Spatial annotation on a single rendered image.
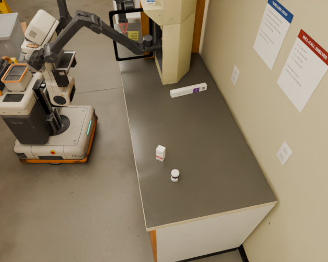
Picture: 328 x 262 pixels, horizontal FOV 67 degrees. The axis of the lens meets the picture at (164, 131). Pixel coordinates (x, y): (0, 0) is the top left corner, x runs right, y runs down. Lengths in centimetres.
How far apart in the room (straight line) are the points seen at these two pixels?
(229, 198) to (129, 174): 134
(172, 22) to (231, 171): 97
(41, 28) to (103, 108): 148
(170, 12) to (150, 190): 105
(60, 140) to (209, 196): 164
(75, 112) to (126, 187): 96
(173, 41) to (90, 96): 184
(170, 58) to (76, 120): 130
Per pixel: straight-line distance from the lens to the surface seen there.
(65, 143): 254
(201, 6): 212
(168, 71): 187
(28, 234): 254
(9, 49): 366
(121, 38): 176
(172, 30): 171
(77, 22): 163
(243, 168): 152
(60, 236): 243
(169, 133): 160
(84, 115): 273
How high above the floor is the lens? 218
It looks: 50 degrees down
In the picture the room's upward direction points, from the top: 1 degrees clockwise
